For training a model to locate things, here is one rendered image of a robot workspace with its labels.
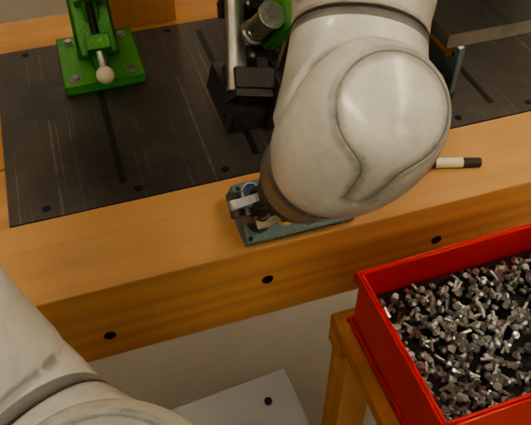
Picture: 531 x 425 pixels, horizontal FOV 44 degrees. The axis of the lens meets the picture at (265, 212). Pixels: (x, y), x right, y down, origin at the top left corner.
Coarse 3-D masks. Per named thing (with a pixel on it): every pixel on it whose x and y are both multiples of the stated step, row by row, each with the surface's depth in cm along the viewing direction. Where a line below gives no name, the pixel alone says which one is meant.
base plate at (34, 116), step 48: (48, 48) 115; (144, 48) 115; (192, 48) 115; (480, 48) 115; (528, 48) 115; (0, 96) 106; (48, 96) 106; (96, 96) 106; (144, 96) 106; (192, 96) 106; (480, 96) 106; (528, 96) 106; (48, 144) 98; (96, 144) 98; (144, 144) 98; (192, 144) 98; (240, 144) 98; (48, 192) 91; (96, 192) 91; (144, 192) 91
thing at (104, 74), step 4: (96, 52) 102; (100, 52) 102; (100, 56) 102; (104, 56) 102; (100, 60) 102; (104, 60) 102; (100, 64) 102; (104, 64) 102; (100, 68) 101; (104, 68) 101; (108, 68) 101; (96, 72) 102; (100, 72) 101; (104, 72) 101; (108, 72) 101; (112, 72) 102; (96, 76) 102; (100, 76) 101; (104, 76) 101; (108, 76) 101; (112, 76) 102; (100, 80) 102; (104, 80) 101; (108, 80) 102; (112, 80) 102
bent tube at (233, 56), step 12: (228, 0) 97; (240, 0) 97; (228, 12) 97; (240, 12) 97; (228, 24) 97; (240, 24) 97; (228, 36) 97; (240, 36) 97; (228, 48) 97; (240, 48) 96; (228, 60) 96; (240, 60) 96; (228, 72) 96; (228, 84) 96
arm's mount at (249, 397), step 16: (256, 384) 69; (272, 384) 69; (288, 384) 69; (208, 400) 68; (224, 400) 68; (240, 400) 68; (256, 400) 68; (272, 400) 68; (288, 400) 68; (192, 416) 67; (208, 416) 67; (224, 416) 67; (240, 416) 67; (256, 416) 67; (272, 416) 67; (288, 416) 67; (304, 416) 67
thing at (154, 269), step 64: (512, 128) 101; (192, 192) 91; (448, 192) 91; (512, 192) 93; (0, 256) 83; (64, 256) 83; (128, 256) 83; (192, 256) 83; (256, 256) 85; (320, 256) 89; (384, 256) 94; (64, 320) 82; (128, 320) 86; (192, 320) 90
